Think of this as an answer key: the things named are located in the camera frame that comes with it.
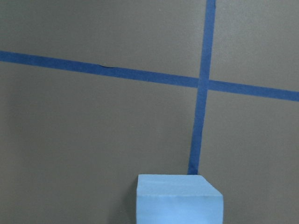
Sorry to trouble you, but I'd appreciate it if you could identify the light blue foam block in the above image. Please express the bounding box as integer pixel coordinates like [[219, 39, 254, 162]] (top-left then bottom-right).
[[136, 174, 224, 224]]

